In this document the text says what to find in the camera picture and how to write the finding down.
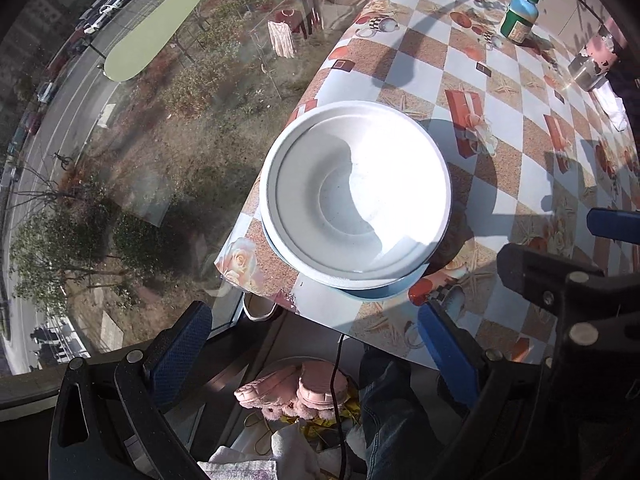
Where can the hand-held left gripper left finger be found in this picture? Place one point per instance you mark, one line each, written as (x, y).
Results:
(180, 355)

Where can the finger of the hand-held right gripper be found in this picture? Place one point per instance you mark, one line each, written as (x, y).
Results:
(540, 275)
(612, 225)

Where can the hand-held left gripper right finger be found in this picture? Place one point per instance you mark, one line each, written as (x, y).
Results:
(445, 345)

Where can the white bowl with stepped rim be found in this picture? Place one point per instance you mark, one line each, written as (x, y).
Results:
(355, 200)

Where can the person's jeans leg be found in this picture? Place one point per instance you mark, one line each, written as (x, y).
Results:
(395, 410)

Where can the pink plush slipper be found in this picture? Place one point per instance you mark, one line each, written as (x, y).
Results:
(322, 385)
(272, 387)

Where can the printed checkered tablecloth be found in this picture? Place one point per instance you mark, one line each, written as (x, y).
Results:
(505, 170)

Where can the white cloth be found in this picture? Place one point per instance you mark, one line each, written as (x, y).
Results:
(614, 105)

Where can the pale lilac cloth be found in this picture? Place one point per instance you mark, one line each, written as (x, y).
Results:
(240, 471)

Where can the white plastic bag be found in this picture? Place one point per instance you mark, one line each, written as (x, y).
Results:
(295, 450)

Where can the metal cup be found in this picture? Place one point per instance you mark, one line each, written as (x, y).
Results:
(586, 74)

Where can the pink patterned cloth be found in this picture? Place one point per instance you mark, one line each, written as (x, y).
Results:
(602, 50)

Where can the green bottle with blue label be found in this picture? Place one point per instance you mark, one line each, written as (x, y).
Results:
(520, 17)

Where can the beige hanging garment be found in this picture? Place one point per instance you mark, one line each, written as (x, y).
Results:
(282, 40)

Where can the red hanging garment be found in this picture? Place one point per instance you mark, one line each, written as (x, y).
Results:
(302, 22)

